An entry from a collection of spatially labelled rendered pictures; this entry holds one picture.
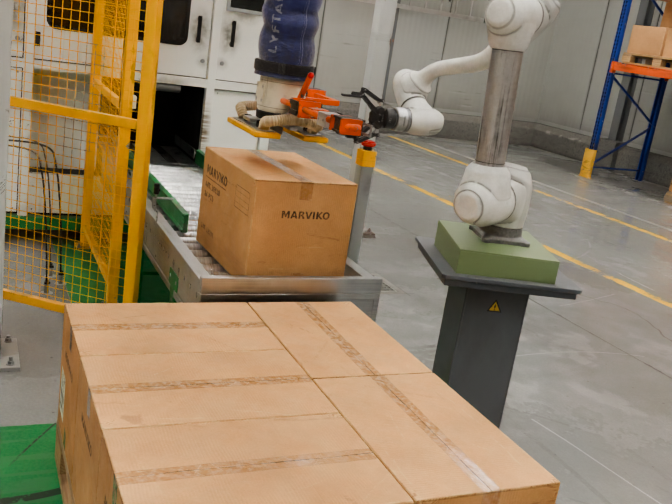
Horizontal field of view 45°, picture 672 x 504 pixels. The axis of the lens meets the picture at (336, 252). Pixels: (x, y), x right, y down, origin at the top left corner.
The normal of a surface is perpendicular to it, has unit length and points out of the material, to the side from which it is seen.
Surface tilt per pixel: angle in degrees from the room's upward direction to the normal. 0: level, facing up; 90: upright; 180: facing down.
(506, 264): 90
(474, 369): 90
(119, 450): 0
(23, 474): 0
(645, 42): 92
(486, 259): 90
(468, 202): 98
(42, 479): 0
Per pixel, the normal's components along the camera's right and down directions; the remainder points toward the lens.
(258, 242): 0.43, 0.30
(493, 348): 0.09, 0.28
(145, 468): 0.15, -0.95
